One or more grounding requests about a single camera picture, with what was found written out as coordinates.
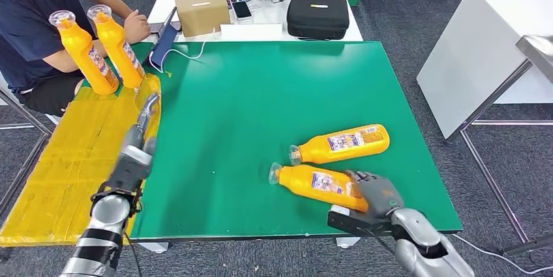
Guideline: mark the white table bracket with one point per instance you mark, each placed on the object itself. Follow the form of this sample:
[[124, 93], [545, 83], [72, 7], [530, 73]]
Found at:
[[153, 247], [348, 242]]

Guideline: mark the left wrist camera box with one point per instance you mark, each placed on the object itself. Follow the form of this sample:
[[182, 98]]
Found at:
[[131, 167]]

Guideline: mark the smartphone with dark screen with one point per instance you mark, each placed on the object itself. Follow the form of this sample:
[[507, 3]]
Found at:
[[242, 10]]

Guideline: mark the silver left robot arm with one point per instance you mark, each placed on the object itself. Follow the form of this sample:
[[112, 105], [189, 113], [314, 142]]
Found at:
[[103, 227]]

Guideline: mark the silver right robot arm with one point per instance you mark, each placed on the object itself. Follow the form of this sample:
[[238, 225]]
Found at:
[[423, 245]]

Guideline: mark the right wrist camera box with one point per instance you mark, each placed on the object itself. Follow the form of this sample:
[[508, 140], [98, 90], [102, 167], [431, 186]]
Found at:
[[350, 223]]

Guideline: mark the brown cardboard box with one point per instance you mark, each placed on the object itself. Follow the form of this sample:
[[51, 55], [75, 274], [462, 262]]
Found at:
[[201, 9]]

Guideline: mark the orange detergent bottle clear cap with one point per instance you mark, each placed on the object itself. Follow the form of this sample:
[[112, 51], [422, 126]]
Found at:
[[311, 182], [116, 50], [337, 145], [84, 57]]

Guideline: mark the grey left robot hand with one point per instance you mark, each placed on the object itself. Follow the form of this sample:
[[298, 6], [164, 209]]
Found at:
[[140, 134]]

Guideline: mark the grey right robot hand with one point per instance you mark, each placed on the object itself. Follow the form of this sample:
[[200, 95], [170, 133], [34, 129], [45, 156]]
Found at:
[[382, 197]]

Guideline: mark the tablet in blue case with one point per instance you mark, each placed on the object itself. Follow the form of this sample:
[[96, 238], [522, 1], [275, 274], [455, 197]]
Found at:
[[162, 46]]

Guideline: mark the green table mat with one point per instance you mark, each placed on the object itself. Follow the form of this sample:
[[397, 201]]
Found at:
[[259, 102]]

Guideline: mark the person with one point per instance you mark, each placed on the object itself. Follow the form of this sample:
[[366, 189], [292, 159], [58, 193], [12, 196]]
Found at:
[[26, 24]]

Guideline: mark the white table steel frame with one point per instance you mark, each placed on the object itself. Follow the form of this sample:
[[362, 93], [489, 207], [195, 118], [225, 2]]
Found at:
[[471, 59]]

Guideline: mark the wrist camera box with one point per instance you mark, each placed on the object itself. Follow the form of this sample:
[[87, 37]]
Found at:
[[350, 223], [131, 167]]

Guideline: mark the yellow taped cardboard mat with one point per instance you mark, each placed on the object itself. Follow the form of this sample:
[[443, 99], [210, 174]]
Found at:
[[65, 150]]

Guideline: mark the black zipped carrying case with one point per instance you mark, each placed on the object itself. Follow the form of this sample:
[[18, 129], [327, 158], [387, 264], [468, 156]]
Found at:
[[317, 18]]

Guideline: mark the grey metal frame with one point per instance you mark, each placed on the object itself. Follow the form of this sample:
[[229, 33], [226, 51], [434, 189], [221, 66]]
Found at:
[[21, 111]]

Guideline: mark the flat white box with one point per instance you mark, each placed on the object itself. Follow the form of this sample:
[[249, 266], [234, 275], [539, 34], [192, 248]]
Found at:
[[250, 32]]

